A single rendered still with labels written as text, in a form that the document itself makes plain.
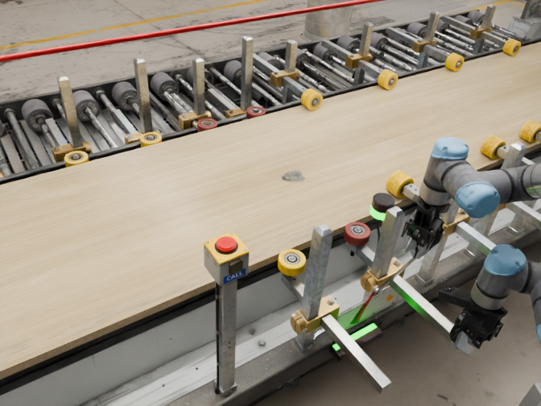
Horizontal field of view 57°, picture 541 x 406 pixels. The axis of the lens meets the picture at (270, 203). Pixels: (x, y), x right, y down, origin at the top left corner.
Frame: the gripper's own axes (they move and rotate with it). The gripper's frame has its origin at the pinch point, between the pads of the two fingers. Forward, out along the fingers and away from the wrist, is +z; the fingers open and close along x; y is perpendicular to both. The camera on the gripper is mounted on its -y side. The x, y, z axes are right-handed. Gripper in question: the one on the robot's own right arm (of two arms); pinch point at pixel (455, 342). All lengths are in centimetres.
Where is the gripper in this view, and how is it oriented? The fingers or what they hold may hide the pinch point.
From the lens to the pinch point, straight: 146.6
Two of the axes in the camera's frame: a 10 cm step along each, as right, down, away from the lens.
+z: -0.6, 7.8, 6.3
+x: 8.4, -3.0, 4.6
